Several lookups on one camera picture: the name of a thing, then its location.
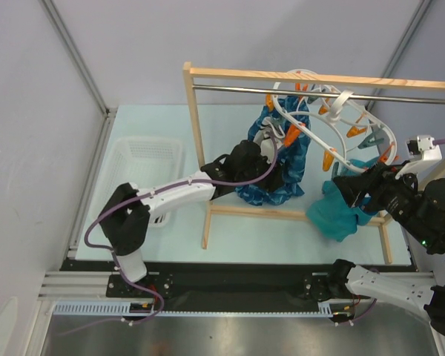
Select white round clip hanger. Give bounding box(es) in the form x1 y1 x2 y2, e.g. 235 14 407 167
266 69 398 173

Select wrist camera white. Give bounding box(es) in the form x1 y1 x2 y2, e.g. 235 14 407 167
254 128 282 164
395 135 442 179

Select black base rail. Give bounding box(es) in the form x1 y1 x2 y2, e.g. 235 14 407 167
105 262 354 313

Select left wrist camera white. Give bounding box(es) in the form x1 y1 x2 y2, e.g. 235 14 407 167
254 128 282 164

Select teal plain cloth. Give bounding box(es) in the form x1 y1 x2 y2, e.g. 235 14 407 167
306 157 383 243

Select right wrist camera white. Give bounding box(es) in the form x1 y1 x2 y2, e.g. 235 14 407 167
395 135 442 179

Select white sock black stripes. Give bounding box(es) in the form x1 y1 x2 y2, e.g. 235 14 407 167
260 116 286 139

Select wooden rack frame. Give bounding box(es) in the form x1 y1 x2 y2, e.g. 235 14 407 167
182 62 445 265

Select white plastic basket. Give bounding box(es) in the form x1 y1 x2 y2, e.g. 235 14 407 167
89 136 183 220

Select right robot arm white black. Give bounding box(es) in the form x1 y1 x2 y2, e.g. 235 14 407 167
327 163 445 337

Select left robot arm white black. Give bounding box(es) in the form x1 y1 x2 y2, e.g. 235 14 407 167
97 136 283 297

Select blue patterned cloth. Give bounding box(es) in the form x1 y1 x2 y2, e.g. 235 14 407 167
235 105 311 206

